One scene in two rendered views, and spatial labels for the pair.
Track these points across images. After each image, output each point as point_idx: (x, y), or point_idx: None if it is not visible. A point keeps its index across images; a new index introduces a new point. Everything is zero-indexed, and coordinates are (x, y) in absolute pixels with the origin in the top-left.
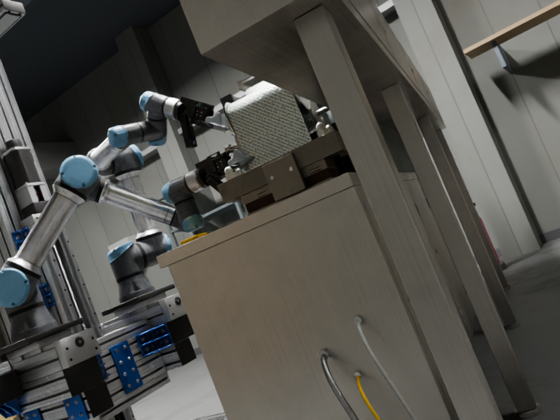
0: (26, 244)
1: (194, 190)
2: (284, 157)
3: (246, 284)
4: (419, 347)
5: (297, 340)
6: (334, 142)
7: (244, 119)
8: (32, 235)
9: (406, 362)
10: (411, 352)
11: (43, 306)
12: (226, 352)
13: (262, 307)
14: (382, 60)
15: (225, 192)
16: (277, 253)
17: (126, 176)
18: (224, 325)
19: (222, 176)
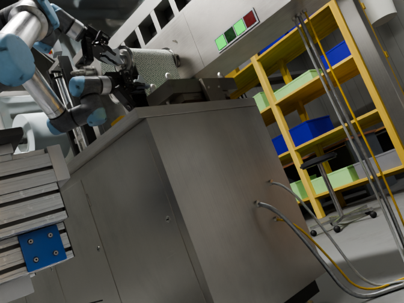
0: (16, 32)
1: (104, 90)
2: (214, 79)
3: (206, 146)
4: (297, 203)
5: (241, 193)
6: (234, 84)
7: (142, 60)
8: (21, 29)
9: (293, 212)
10: (294, 205)
11: None
12: (195, 198)
13: (217, 166)
14: (253, 54)
15: (174, 85)
16: (223, 131)
17: None
18: (193, 175)
19: (130, 88)
